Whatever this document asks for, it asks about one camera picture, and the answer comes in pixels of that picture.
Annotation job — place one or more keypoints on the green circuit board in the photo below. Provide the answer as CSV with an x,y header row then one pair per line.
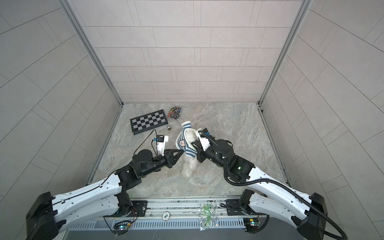
x,y
121,228
251,226

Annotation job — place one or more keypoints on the left green circuit board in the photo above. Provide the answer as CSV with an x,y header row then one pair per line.
x,y
121,228

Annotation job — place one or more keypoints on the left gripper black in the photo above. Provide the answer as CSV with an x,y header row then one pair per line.
x,y
167,158

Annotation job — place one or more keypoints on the right green circuit board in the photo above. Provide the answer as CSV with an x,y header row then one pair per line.
x,y
251,226

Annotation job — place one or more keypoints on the bag of colourful small pieces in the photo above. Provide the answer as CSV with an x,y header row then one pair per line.
x,y
174,113

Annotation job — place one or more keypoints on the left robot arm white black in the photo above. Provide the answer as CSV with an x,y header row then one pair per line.
x,y
51,215

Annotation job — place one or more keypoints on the black white chessboard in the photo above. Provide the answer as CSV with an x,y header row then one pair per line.
x,y
148,122

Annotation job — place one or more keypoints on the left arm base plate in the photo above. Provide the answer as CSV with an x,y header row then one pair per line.
x,y
136,209

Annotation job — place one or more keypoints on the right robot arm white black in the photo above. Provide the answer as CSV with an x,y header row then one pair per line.
x,y
265,194

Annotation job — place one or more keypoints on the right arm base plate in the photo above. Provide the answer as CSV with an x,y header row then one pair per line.
x,y
235,207

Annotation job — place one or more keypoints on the aluminium front rail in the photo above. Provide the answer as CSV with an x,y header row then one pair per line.
x,y
180,207

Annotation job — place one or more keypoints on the white teddy bear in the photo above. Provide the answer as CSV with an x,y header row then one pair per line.
x,y
189,166

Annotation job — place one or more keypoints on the blue white striped shirt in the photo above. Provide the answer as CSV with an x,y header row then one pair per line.
x,y
186,137

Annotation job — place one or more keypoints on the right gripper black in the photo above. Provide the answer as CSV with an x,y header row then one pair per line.
x,y
205,151

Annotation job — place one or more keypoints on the clear bag green parts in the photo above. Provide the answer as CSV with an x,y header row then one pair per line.
x,y
208,217

